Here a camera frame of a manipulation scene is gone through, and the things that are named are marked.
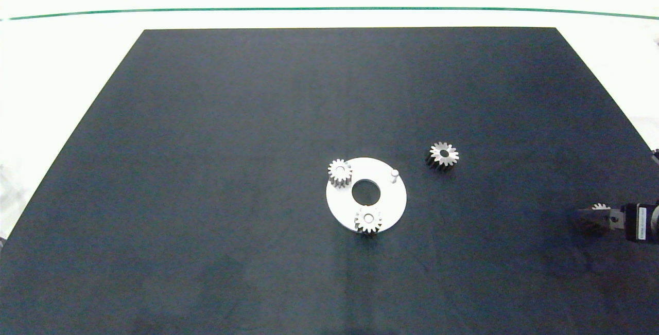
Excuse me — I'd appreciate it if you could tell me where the large steel gear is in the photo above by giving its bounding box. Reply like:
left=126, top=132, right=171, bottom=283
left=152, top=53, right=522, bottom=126
left=426, top=142, right=460, bottom=172

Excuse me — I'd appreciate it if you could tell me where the round white plate with pins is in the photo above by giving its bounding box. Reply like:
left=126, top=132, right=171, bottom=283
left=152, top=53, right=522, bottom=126
left=326, top=157, right=407, bottom=233

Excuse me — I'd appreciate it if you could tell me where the dark mat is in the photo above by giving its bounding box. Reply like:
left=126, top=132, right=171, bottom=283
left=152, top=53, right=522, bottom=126
left=0, top=27, right=659, bottom=335

